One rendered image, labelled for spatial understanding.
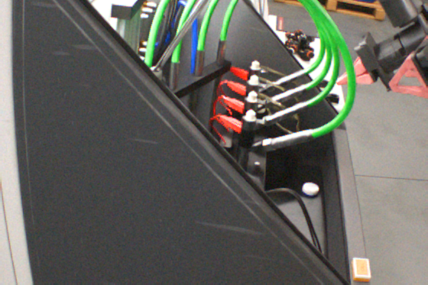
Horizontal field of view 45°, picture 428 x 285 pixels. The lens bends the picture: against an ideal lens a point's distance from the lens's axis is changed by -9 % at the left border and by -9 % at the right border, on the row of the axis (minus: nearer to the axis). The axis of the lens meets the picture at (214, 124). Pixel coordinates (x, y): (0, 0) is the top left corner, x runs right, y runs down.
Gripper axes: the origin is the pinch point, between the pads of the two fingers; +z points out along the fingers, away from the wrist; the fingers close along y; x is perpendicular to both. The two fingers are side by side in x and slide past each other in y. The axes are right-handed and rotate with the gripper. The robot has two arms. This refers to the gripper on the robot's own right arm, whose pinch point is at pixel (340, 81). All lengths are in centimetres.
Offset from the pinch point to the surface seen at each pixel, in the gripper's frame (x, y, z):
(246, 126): 5.3, 2.0, 18.9
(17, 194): 46, 18, 33
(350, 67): 13.9, 4.5, -7.5
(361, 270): 19.5, -27.7, 7.3
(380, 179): -172, -102, 70
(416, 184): -179, -118, 54
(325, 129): 13.8, -2.6, 1.9
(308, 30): -90, -1, 32
